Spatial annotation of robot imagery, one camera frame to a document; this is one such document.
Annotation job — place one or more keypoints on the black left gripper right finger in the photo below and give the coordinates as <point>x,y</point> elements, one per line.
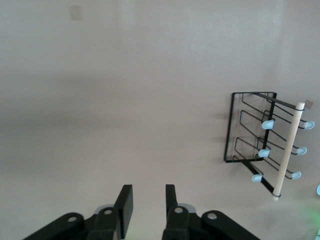
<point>171,197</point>

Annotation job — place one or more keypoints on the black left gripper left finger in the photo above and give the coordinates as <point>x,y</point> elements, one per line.
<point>125,207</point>

